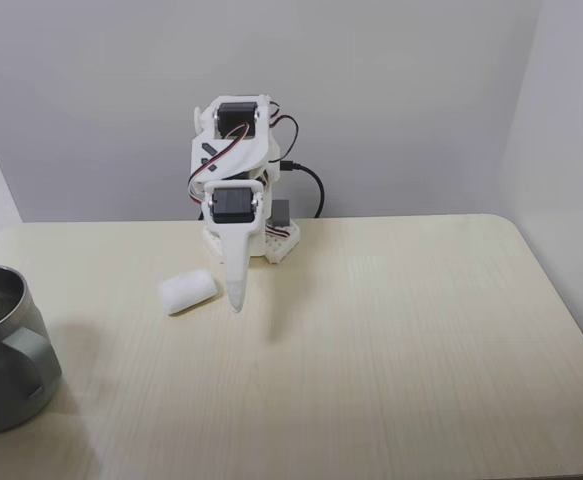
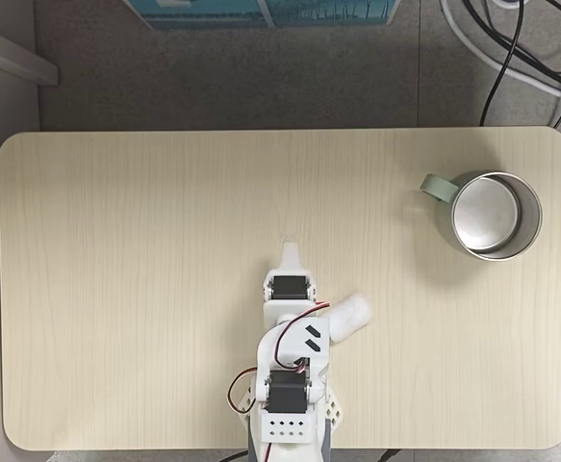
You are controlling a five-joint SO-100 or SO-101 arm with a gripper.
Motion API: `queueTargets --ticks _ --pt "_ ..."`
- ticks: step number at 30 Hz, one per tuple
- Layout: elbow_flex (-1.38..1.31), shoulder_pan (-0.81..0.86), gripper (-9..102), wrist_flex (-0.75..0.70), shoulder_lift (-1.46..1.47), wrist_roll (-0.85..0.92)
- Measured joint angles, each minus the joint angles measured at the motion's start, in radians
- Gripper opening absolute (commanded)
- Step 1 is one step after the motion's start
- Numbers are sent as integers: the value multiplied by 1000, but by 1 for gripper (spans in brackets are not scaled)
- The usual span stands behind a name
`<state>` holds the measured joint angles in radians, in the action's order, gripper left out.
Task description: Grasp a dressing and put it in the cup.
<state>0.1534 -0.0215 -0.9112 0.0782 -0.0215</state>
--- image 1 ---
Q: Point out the grey clamp block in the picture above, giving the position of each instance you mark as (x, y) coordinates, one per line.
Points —
(282, 212)

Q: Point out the grey-green metal mug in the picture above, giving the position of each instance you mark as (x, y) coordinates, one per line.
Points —
(1, 370)

